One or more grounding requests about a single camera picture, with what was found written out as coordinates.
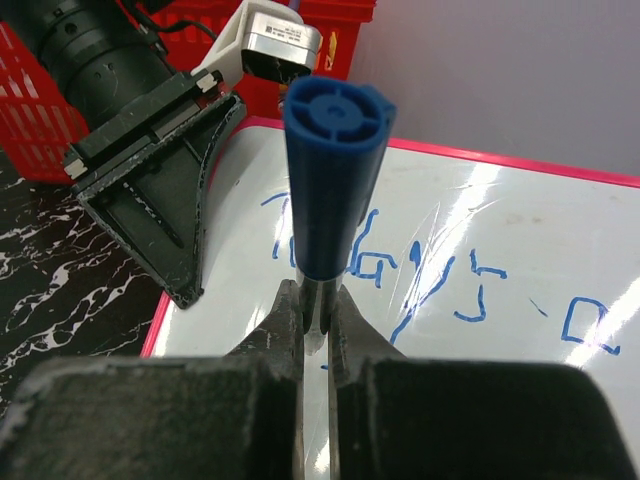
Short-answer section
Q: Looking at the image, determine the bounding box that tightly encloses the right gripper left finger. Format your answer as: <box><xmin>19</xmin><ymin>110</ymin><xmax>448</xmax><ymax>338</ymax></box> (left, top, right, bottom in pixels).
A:
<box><xmin>1</xmin><ymin>280</ymin><xmax>304</xmax><ymax>479</ymax></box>

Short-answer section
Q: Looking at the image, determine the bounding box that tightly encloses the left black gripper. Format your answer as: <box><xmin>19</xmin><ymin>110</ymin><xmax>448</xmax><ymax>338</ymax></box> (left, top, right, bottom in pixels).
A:
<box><xmin>62</xmin><ymin>69</ymin><xmax>249</xmax><ymax>310</ymax></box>

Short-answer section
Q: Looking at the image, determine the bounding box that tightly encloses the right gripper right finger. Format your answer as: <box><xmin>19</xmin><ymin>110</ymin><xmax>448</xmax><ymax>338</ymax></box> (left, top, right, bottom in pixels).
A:
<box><xmin>328</xmin><ymin>288</ymin><xmax>637</xmax><ymax>479</ymax></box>

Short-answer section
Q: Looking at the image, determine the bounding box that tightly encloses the blue capped whiteboard marker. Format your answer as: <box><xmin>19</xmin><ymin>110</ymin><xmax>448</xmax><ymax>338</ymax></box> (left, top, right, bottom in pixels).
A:
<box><xmin>283</xmin><ymin>76</ymin><xmax>397</xmax><ymax>355</ymax></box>

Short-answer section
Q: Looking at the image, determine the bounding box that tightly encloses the pink framed whiteboard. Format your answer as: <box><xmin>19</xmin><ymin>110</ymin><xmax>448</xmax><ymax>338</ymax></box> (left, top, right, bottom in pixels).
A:
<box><xmin>143</xmin><ymin>118</ymin><xmax>639</xmax><ymax>458</ymax></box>

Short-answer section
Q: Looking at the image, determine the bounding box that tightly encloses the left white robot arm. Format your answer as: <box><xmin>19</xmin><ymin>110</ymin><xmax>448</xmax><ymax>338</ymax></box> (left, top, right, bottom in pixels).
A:
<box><xmin>1</xmin><ymin>1</ymin><xmax>246</xmax><ymax>309</ymax></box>

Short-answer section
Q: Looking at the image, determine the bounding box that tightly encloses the red plastic shopping basket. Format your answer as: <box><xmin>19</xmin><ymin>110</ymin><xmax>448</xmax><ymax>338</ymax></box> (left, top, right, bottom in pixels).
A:
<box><xmin>1</xmin><ymin>1</ymin><xmax>376</xmax><ymax>184</ymax></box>

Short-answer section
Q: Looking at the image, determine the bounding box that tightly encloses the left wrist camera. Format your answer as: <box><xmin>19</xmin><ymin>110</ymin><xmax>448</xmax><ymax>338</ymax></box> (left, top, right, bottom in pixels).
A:
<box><xmin>191</xmin><ymin>1</ymin><xmax>322</xmax><ymax>87</ymax></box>

